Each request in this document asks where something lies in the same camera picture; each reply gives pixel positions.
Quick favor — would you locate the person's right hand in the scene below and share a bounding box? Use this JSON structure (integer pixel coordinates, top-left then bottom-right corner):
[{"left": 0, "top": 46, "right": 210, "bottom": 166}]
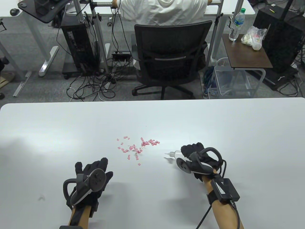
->
[{"left": 181, "top": 142, "right": 223, "bottom": 183}]

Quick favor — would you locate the person's left hand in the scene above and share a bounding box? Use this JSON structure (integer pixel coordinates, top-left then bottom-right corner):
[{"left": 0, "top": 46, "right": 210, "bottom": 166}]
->
[{"left": 66, "top": 157, "right": 113, "bottom": 213}]

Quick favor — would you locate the clear conical bottle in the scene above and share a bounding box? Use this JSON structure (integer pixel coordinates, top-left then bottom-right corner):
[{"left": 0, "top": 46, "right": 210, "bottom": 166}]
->
[{"left": 164, "top": 150, "right": 184, "bottom": 160}]

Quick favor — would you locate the pile of pink paper scraps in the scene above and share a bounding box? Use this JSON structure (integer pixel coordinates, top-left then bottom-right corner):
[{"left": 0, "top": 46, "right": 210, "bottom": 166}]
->
[{"left": 116, "top": 136, "right": 160, "bottom": 166}]

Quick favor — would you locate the person's right forearm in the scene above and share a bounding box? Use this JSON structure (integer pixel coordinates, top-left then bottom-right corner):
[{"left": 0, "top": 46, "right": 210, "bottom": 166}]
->
[{"left": 201, "top": 167, "right": 244, "bottom": 229}]

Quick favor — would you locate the person's left forearm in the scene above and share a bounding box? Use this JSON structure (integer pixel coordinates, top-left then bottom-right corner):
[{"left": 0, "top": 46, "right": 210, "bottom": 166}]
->
[{"left": 68, "top": 205, "right": 92, "bottom": 229}]

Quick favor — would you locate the clear water bottle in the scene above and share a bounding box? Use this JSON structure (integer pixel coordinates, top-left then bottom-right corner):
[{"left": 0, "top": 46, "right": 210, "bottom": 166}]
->
[{"left": 229, "top": 8, "right": 246, "bottom": 42}]

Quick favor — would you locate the grey black hand controller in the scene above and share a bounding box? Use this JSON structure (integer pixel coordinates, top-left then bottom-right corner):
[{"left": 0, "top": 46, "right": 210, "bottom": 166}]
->
[
  {"left": 63, "top": 168, "right": 107, "bottom": 205},
  {"left": 176, "top": 147, "right": 223, "bottom": 174}
]

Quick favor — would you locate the clear plastic bin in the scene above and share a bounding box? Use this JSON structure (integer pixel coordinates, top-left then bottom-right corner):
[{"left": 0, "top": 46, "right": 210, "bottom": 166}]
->
[{"left": 208, "top": 65, "right": 253, "bottom": 99}]

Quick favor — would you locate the black mesh office chair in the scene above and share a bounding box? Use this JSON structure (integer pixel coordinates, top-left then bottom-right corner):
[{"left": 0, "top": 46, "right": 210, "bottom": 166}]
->
[{"left": 131, "top": 20, "right": 213, "bottom": 100}]

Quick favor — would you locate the brown side table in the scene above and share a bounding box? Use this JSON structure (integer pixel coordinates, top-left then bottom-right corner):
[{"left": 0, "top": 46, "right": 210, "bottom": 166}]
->
[{"left": 222, "top": 34, "right": 273, "bottom": 97}]

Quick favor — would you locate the black power strip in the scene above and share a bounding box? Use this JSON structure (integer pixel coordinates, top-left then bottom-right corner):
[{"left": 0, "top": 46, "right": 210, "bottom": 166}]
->
[{"left": 112, "top": 51, "right": 132, "bottom": 63}]

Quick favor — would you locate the tan slipper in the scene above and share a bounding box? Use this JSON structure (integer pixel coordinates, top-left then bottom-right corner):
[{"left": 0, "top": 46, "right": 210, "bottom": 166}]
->
[{"left": 0, "top": 73, "right": 15, "bottom": 88}]

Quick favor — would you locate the white plastic bag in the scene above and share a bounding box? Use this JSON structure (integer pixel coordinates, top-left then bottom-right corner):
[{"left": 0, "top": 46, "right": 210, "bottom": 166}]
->
[{"left": 241, "top": 26, "right": 267, "bottom": 51}]

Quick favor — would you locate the black perforated computer tower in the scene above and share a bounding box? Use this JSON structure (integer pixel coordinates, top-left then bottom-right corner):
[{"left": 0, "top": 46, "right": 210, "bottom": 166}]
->
[{"left": 253, "top": 5, "right": 305, "bottom": 74}]

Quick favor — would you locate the black wrist strap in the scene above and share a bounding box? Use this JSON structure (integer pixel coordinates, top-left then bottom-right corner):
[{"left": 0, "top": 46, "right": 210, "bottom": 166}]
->
[{"left": 206, "top": 194, "right": 221, "bottom": 205}]

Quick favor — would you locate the black thin cable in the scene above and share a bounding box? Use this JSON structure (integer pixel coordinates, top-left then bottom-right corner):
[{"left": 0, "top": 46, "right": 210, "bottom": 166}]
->
[{"left": 197, "top": 205, "right": 212, "bottom": 229}]

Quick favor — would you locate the blue cable bundle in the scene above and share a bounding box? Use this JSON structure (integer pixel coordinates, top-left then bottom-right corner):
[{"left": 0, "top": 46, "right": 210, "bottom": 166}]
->
[{"left": 203, "top": 67, "right": 216, "bottom": 98}]

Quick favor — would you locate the black camera cable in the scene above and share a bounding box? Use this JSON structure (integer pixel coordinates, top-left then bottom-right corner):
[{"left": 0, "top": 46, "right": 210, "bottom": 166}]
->
[{"left": 230, "top": 202, "right": 240, "bottom": 229}]

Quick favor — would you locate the tangle of black cables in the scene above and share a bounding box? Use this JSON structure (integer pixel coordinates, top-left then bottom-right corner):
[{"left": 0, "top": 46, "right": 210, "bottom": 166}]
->
[{"left": 67, "top": 69, "right": 119, "bottom": 100}]

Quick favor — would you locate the aluminium frame post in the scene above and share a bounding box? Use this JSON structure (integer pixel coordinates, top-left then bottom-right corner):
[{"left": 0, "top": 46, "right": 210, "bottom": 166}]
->
[
  {"left": 90, "top": 0, "right": 110, "bottom": 75},
  {"left": 205, "top": 0, "right": 224, "bottom": 69}
]

